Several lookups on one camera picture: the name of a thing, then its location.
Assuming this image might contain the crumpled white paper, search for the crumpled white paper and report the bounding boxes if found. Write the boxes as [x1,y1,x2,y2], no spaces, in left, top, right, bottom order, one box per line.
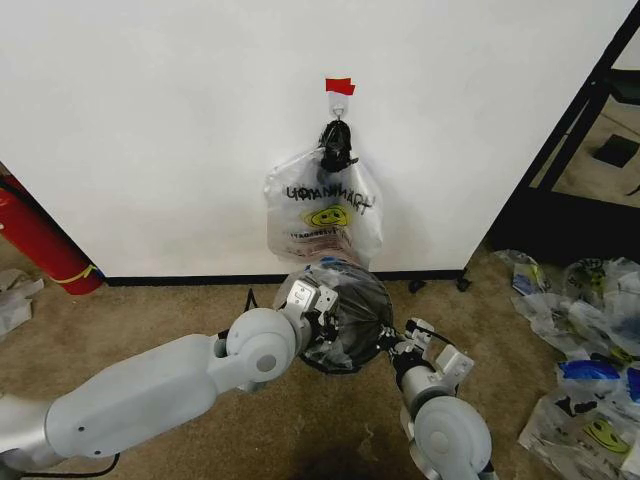
[0,267,46,343]

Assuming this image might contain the clear smiley print garbage bag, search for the clear smiley print garbage bag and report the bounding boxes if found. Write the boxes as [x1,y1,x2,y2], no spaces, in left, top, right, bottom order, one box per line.
[262,118,386,267]

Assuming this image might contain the crumpled clear plastic bag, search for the crumpled clear plastic bag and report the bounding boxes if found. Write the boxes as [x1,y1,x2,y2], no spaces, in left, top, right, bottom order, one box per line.
[562,255,640,303]
[510,291,640,362]

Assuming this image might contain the trash bin with black liner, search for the trash bin with black liner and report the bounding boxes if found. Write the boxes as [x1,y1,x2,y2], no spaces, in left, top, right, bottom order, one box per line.
[277,263,394,375]

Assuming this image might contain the black metal shelf rack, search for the black metal shelf rack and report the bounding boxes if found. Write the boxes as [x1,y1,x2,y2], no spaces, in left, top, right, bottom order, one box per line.
[485,0,640,274]

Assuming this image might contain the clear bag with yellow smiley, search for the clear bag with yellow smiley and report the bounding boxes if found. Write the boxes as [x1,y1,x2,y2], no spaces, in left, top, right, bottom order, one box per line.
[517,387,640,471]

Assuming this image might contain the clear adhesive wall hook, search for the clear adhesive wall hook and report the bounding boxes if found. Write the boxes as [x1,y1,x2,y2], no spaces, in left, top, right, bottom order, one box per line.
[329,94,352,122]

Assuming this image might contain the red cylinder with yellow band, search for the red cylinder with yellow band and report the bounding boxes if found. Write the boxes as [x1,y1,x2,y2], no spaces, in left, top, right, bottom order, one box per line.
[0,168,107,297]

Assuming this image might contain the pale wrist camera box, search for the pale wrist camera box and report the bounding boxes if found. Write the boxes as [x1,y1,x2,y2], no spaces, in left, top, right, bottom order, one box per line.
[405,318,438,344]

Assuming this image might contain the small black box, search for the small black box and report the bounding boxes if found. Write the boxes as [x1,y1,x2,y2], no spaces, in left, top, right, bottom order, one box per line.
[591,133,636,169]

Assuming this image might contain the clear bag with blue print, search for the clear bag with blue print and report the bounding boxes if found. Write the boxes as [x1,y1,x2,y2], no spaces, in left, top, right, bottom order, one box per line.
[555,356,640,404]
[494,248,553,297]

